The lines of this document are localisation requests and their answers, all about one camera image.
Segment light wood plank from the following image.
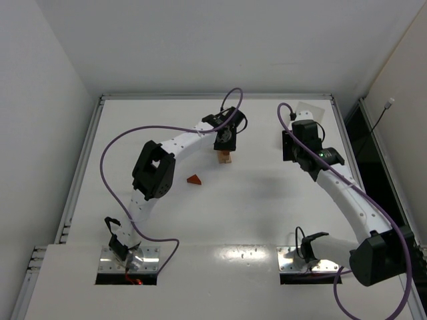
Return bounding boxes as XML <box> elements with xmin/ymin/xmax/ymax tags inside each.
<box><xmin>218</xmin><ymin>153</ymin><xmax>232</xmax><ymax>164</ymax></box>

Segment white perforated box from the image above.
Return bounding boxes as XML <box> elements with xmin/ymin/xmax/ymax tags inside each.
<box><xmin>296</xmin><ymin>101</ymin><xmax>325</xmax><ymax>123</ymax></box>

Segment red-brown triangle block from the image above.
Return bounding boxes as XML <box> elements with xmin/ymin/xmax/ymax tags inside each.
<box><xmin>186</xmin><ymin>175</ymin><xmax>202</xmax><ymax>185</ymax></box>

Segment red-brown arch block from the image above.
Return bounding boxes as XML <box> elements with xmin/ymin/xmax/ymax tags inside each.
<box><xmin>218</xmin><ymin>151</ymin><xmax>230</xmax><ymax>157</ymax></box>

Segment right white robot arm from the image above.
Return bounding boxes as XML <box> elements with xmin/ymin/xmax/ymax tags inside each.
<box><xmin>282</xmin><ymin>111</ymin><xmax>414</xmax><ymax>287</ymax></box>

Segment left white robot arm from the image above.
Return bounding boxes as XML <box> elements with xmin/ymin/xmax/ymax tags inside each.
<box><xmin>99</xmin><ymin>107</ymin><xmax>248</xmax><ymax>263</ymax></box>

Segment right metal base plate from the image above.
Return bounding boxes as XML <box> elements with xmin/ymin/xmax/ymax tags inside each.
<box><xmin>276</xmin><ymin>245</ymin><xmax>344</xmax><ymax>275</ymax></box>

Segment metal base plate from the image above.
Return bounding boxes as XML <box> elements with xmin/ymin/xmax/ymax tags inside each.
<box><xmin>276</xmin><ymin>245</ymin><xmax>344</xmax><ymax>275</ymax></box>
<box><xmin>97</xmin><ymin>246</ymin><xmax>160</xmax><ymax>275</ymax></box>

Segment black wall cable with plug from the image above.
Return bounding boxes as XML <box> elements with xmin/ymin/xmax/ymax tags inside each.
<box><xmin>354</xmin><ymin>97</ymin><xmax>396</xmax><ymax>157</ymax></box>

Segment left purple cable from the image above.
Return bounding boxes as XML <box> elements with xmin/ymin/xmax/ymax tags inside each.
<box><xmin>99</xmin><ymin>87</ymin><xmax>181</xmax><ymax>277</ymax></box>

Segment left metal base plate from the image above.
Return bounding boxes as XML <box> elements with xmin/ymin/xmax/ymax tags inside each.
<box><xmin>97</xmin><ymin>246</ymin><xmax>160</xmax><ymax>275</ymax></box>

